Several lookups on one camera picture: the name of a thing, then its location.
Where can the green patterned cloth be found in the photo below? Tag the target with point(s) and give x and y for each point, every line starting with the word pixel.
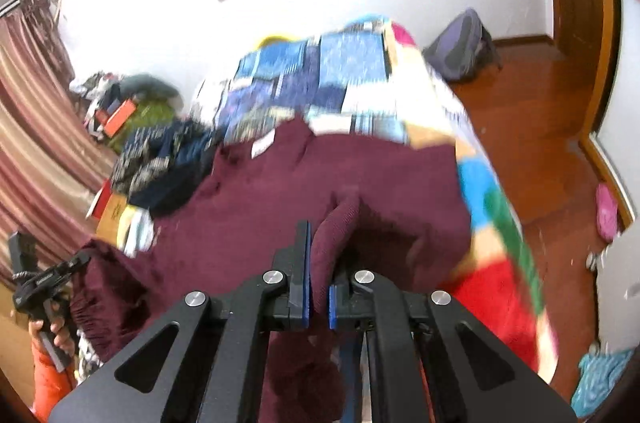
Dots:
pixel 150 118

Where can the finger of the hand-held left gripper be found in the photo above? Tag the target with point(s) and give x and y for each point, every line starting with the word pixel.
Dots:
pixel 306 273
pixel 70 268

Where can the pink slipper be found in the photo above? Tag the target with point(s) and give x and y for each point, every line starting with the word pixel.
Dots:
pixel 606 213

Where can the maroon button shirt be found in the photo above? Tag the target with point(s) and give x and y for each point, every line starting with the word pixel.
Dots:
pixel 250 203

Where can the pile of dark patterned clothes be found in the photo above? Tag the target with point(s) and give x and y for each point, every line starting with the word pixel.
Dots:
pixel 160 168

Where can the patchwork bedspread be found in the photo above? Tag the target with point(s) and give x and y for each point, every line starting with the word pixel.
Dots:
pixel 350 68

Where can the striped brown curtain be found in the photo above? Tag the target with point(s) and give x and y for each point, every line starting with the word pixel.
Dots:
pixel 40 103

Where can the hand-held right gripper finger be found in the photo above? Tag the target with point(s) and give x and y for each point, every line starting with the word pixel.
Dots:
pixel 332 310

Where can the dark green cushion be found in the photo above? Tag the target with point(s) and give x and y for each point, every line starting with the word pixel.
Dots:
pixel 150 87

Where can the grey backpack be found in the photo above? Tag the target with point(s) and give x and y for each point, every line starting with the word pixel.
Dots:
pixel 460 48

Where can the teal cloth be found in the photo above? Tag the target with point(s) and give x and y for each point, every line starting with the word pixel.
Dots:
pixel 600 383

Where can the red box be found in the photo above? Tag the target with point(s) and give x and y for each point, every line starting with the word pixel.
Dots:
pixel 99 200

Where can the person's left hand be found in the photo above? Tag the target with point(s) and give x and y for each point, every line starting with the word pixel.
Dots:
pixel 62 335

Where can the pile of clutter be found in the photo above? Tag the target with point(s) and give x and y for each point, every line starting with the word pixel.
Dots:
pixel 95 98

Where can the orange box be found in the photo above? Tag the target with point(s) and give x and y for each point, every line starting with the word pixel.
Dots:
pixel 120 117

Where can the yellow round object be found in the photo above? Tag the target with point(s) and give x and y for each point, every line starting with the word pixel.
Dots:
pixel 274 42

